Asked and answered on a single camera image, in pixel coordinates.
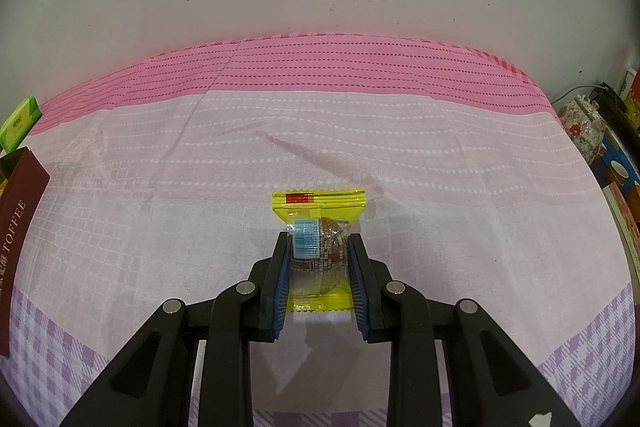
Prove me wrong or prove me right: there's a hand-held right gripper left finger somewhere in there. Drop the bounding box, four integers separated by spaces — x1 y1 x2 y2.
60 231 293 427

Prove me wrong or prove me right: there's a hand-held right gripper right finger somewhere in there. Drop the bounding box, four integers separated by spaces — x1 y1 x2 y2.
347 233 583 427

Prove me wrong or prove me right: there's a yellow-edged clear cake packet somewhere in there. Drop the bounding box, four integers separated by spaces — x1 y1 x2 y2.
271 189 367 313

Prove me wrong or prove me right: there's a maroon and gold tin box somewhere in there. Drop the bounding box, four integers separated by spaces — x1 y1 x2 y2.
0 146 51 358

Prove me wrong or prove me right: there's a floral printed container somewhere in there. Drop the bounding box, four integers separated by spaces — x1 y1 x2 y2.
556 93 608 164

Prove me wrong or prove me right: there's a green tissue pack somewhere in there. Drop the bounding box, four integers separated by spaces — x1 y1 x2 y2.
0 95 41 152

